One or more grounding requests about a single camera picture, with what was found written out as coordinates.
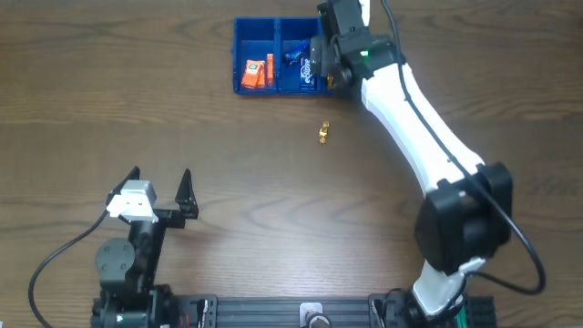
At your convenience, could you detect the blue tray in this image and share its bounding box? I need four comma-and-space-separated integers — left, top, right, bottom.
231, 15, 354, 98

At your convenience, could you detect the blue candy pack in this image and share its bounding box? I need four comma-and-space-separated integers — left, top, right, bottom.
299, 56, 318, 91
283, 39, 313, 64

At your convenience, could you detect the mounting rail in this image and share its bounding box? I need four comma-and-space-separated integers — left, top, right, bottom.
90, 293, 496, 328

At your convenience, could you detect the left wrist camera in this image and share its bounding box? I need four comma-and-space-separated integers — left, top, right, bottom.
106, 179, 159, 224

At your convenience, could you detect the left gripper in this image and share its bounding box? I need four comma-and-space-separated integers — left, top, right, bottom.
106, 166, 200, 229

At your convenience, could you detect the black cable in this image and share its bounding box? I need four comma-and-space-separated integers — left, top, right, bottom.
26, 210, 110, 328
380, 0, 547, 296

